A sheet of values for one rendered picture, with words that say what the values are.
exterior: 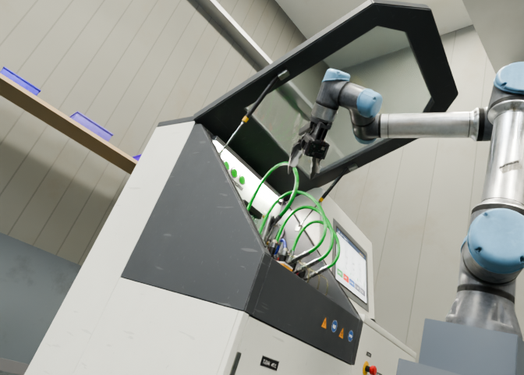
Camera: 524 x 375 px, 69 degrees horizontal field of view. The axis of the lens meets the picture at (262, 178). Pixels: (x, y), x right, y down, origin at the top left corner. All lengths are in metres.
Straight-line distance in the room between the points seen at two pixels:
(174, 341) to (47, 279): 2.66
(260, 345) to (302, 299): 0.21
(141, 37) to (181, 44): 0.48
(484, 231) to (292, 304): 0.56
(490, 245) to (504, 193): 0.13
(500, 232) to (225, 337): 0.66
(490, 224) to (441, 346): 0.28
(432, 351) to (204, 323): 0.55
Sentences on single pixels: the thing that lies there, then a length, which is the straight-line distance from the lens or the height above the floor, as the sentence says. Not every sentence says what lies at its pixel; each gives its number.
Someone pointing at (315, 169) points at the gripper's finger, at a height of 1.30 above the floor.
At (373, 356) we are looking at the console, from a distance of 1.75.
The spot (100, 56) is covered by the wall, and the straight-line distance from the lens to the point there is 4.12.
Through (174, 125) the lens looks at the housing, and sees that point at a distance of 1.74.
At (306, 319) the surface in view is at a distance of 1.25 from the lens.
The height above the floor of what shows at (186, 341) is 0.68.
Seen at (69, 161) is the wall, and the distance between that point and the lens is 3.77.
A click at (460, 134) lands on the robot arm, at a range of 1.24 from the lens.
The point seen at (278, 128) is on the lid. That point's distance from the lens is 1.69.
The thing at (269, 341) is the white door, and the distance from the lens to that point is 1.12.
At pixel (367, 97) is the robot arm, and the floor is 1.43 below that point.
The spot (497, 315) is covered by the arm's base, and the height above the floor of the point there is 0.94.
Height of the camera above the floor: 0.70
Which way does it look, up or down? 24 degrees up
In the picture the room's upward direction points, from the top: 20 degrees clockwise
